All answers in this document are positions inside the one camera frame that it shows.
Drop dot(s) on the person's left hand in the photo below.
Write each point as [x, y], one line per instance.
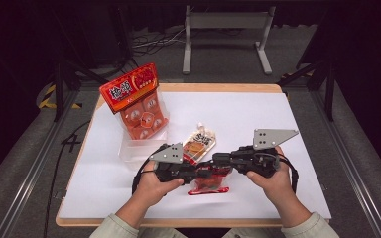
[152, 188]

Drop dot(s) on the translucent plastic storage container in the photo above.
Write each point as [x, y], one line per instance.
[139, 148]

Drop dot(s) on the red and black snack packet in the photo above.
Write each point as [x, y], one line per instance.
[210, 185]

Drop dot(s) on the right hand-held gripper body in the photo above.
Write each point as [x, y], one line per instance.
[271, 138]

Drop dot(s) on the yellow and black floor tape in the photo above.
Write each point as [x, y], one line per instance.
[48, 99]

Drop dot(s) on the white table mat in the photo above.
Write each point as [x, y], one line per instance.
[238, 109]

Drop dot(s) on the orange snack pouch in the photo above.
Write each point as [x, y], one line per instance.
[200, 143]

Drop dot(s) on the aluminium floor rail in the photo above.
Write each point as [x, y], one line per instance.
[350, 172]
[33, 172]

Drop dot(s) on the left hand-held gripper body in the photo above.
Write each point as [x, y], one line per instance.
[170, 155]

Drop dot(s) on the person's right hand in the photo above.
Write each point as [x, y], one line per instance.
[278, 188]

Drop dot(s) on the black tripod stand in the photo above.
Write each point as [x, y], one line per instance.
[329, 86]
[59, 86]

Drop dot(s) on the grey metal stand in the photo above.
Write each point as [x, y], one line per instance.
[228, 20]

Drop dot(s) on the orange snack packet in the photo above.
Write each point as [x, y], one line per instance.
[129, 89]

